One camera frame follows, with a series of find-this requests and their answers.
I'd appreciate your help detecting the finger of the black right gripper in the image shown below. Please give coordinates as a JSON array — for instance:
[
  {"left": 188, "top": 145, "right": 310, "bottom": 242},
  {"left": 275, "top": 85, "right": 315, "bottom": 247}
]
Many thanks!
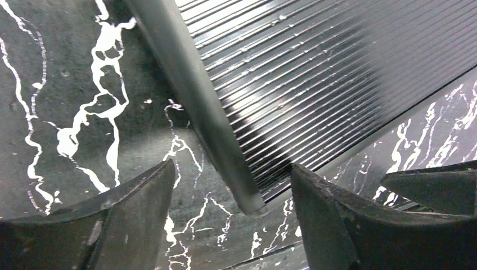
[{"left": 381, "top": 160, "right": 476, "bottom": 215}]

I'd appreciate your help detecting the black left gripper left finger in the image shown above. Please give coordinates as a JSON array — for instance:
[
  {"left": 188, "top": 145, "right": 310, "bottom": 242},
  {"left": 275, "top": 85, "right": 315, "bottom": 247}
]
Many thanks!
[{"left": 1, "top": 160, "right": 176, "bottom": 269}]

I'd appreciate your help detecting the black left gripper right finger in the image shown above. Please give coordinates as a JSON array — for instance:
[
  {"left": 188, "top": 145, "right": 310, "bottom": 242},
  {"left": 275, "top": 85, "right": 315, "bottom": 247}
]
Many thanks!
[{"left": 291, "top": 164, "right": 476, "bottom": 269}]

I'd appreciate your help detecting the black poker chip case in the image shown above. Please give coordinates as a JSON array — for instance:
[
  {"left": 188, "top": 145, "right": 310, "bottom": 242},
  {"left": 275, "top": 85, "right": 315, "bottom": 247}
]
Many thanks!
[{"left": 128, "top": 1, "right": 476, "bottom": 217}]

